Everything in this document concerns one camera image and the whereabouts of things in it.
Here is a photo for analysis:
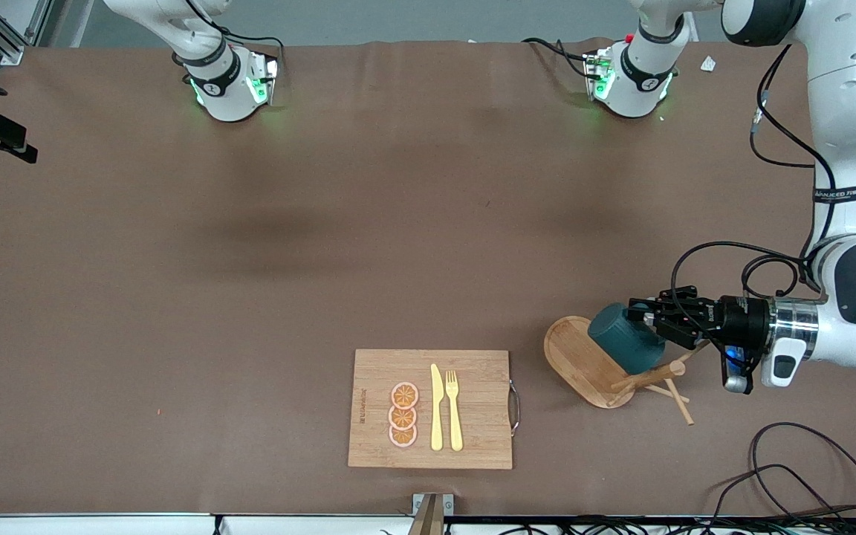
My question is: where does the dark teal cup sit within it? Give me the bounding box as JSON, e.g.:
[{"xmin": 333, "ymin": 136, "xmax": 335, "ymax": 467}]
[{"xmin": 588, "ymin": 302, "xmax": 667, "ymax": 377}]

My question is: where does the wooden cup rack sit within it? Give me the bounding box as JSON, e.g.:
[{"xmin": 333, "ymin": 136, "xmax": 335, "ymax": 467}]
[{"xmin": 543, "ymin": 316, "xmax": 710, "ymax": 427}]

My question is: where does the wooden cutting board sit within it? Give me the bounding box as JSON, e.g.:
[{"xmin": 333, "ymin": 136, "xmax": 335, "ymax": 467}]
[{"xmin": 348, "ymin": 349, "xmax": 522, "ymax": 470}]

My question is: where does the yellow plastic fork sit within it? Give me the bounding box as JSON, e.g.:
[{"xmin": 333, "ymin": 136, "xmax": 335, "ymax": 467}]
[{"xmin": 446, "ymin": 370, "xmax": 464, "ymax": 453}]

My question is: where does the yellow plastic knife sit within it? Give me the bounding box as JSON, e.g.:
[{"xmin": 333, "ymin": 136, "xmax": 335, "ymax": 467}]
[{"xmin": 430, "ymin": 363, "xmax": 444, "ymax": 452}]

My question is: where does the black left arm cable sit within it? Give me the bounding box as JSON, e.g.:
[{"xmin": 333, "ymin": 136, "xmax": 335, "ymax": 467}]
[{"xmin": 669, "ymin": 43, "xmax": 839, "ymax": 307}]

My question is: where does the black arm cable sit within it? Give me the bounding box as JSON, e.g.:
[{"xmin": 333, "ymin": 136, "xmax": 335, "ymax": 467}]
[
  {"xmin": 669, "ymin": 43, "xmax": 839, "ymax": 307},
  {"xmin": 187, "ymin": 0, "xmax": 285, "ymax": 71}
]

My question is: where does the thin black floor cable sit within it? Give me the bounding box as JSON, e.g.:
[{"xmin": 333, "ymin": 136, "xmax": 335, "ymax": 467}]
[{"xmin": 704, "ymin": 464, "xmax": 856, "ymax": 535}]

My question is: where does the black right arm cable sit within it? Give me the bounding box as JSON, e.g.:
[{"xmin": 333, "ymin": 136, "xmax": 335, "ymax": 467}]
[{"xmin": 187, "ymin": 0, "xmax": 285, "ymax": 71}]

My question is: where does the black left base cable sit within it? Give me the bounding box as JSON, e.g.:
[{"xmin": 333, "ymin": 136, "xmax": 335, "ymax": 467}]
[{"xmin": 522, "ymin": 37, "xmax": 594, "ymax": 80}]

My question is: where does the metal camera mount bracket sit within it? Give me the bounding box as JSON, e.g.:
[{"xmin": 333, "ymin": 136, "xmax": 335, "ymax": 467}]
[{"xmin": 407, "ymin": 493, "xmax": 455, "ymax": 535}]

